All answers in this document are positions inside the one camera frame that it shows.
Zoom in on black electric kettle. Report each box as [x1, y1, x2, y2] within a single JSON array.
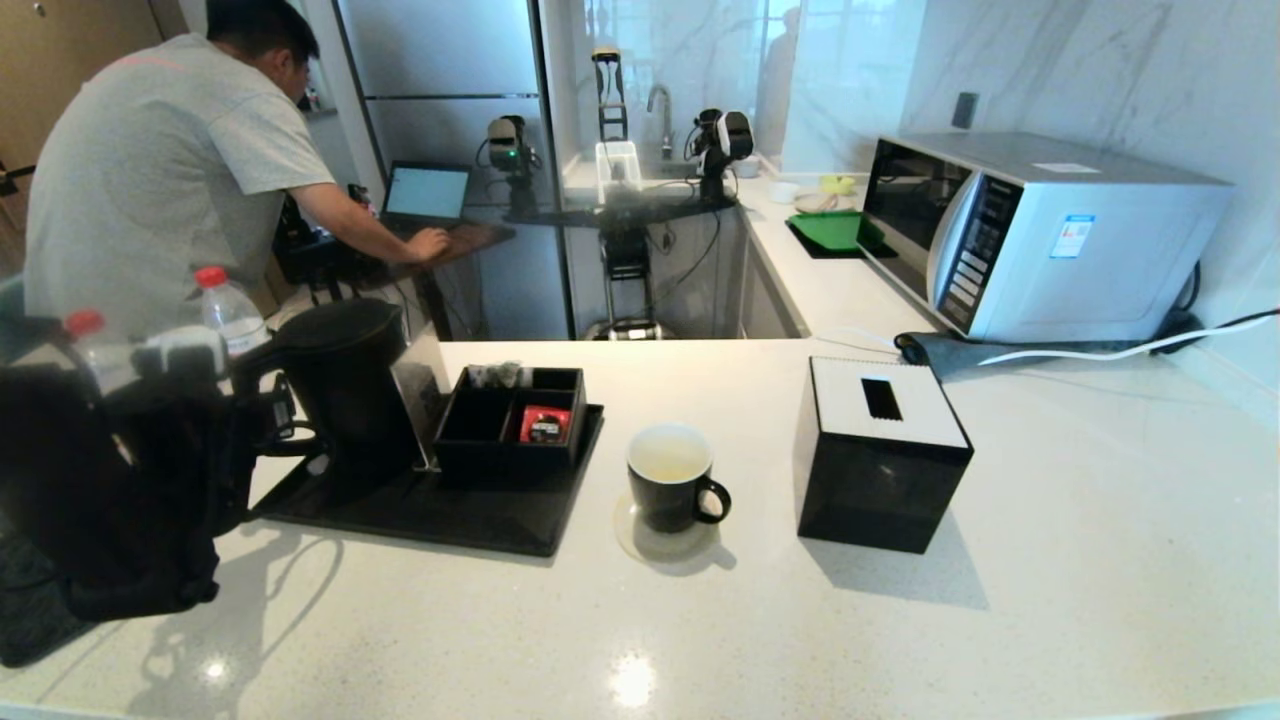
[[232, 298, 426, 483]]

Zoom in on grey tea bag packets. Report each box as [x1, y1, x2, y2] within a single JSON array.
[[468, 361, 536, 389]]

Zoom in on clear water bottle red cap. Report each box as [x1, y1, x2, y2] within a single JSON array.
[[63, 310, 141, 396], [194, 266, 271, 358]]

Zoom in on clear acrylic sign stand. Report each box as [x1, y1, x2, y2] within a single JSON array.
[[392, 333, 451, 473]]

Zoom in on black serving tray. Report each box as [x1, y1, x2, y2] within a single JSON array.
[[250, 402, 606, 558]]

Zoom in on black compartment organizer box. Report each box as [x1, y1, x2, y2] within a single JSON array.
[[433, 366, 589, 488]]

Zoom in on brown wooden desk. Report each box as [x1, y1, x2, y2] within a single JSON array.
[[280, 222, 518, 291]]

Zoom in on person in grey t-shirt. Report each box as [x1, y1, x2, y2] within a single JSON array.
[[22, 0, 451, 336]]

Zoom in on black laptop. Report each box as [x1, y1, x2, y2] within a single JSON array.
[[382, 160, 473, 236]]

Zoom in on red coffee sachet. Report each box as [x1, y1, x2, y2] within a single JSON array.
[[519, 404, 574, 445]]

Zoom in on dark grey fuzzy towel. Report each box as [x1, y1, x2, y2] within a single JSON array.
[[0, 520, 96, 669]]

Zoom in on silver refrigerator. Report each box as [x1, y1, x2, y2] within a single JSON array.
[[335, 0, 576, 341]]

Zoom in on round white coaster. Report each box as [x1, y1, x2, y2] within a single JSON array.
[[614, 495, 722, 565]]

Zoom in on black mug white inside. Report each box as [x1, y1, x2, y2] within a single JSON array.
[[627, 423, 732, 534]]

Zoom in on clear plastic rack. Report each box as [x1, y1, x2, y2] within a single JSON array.
[[596, 142, 643, 206]]

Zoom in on chrome kitchen faucet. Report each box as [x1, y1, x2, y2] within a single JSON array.
[[645, 84, 673, 161]]

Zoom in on green tray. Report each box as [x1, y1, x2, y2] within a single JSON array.
[[786, 211, 886, 261]]

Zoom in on black tissue box white lid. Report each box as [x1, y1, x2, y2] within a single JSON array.
[[792, 357, 974, 555]]

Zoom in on dark grey folded cloth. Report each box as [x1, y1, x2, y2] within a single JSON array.
[[893, 332, 1181, 383]]

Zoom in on silver microwave oven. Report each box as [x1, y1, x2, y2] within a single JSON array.
[[861, 132, 1233, 345]]

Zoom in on white framed wrist camera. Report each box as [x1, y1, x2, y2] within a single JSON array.
[[135, 325, 229, 386]]

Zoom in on grey camera head green light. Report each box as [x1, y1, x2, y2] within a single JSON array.
[[487, 115, 541, 216]]

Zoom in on black upright frame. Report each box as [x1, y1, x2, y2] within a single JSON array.
[[592, 48, 629, 144]]

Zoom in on white power cable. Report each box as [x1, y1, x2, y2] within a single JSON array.
[[977, 313, 1280, 367]]

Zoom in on black power cable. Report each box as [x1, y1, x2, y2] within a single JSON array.
[[1150, 262, 1280, 346]]

